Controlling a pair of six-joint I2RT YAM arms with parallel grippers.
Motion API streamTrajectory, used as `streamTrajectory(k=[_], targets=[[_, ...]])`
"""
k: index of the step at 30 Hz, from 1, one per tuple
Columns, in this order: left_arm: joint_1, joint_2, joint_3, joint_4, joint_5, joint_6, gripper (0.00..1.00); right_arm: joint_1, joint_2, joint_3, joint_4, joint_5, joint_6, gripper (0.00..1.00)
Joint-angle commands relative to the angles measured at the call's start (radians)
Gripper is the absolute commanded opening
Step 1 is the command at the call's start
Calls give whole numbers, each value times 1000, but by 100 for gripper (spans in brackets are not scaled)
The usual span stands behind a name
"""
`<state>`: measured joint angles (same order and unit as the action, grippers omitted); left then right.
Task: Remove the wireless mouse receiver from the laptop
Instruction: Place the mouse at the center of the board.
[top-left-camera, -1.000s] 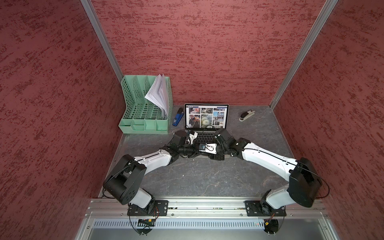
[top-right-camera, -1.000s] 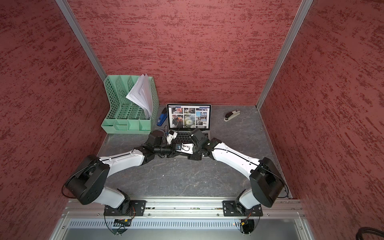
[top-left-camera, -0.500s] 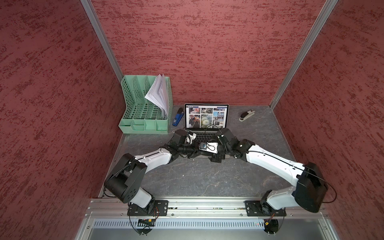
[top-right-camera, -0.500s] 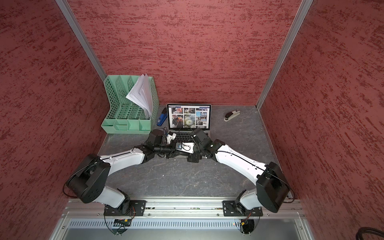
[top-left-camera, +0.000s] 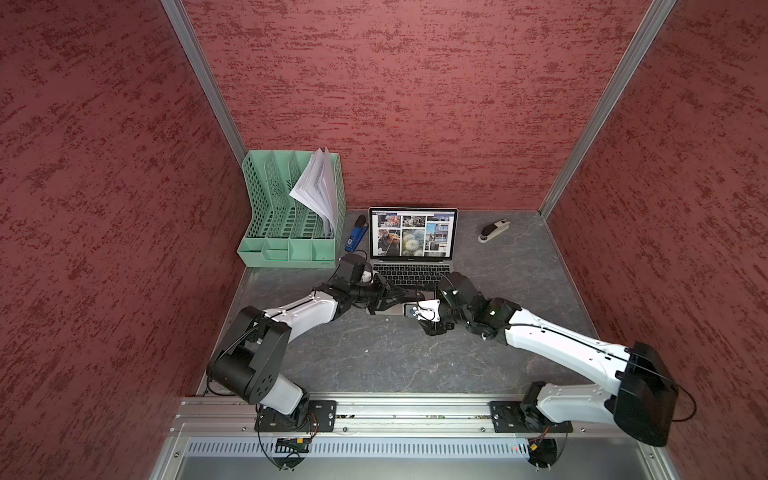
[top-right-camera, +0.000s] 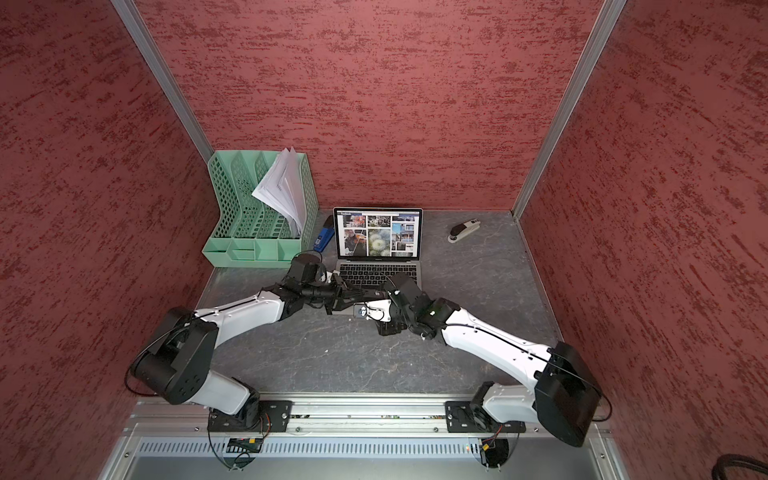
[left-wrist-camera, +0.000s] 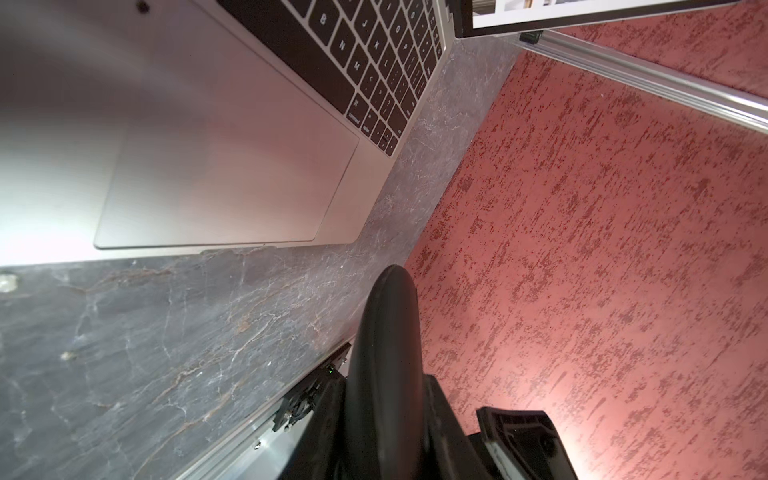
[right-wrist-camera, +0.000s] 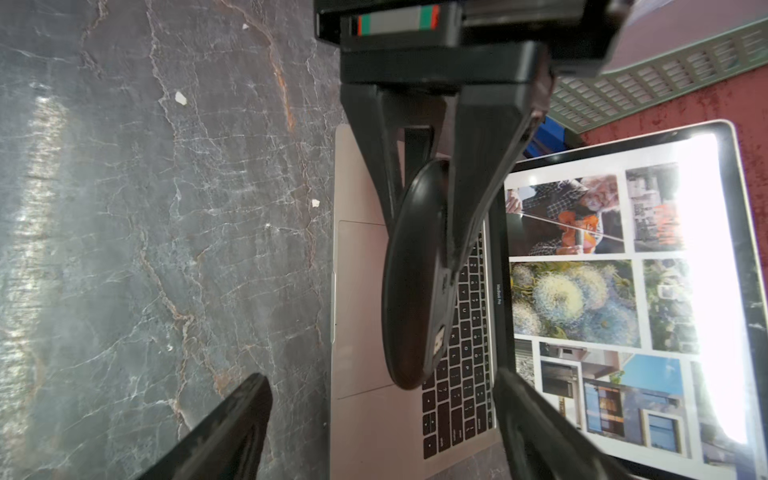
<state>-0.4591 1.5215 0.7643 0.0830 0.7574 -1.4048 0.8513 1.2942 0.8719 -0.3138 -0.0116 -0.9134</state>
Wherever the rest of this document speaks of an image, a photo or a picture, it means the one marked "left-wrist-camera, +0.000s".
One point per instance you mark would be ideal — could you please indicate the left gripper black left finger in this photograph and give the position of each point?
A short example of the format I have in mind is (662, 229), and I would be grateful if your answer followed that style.
(316, 455)

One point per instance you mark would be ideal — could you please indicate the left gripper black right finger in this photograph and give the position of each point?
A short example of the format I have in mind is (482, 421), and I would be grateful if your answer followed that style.
(524, 444)

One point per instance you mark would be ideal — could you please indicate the black wireless mouse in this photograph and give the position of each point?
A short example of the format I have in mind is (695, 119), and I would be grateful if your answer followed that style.
(383, 418)

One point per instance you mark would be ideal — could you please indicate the silver open laptop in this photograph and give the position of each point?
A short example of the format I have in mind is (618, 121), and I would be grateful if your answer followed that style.
(155, 128)

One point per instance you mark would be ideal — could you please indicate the aluminium front rail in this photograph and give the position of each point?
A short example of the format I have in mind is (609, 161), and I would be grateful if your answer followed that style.
(261, 446)

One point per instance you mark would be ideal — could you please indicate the right aluminium corner post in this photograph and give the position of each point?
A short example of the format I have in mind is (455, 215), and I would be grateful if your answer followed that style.
(723, 102)

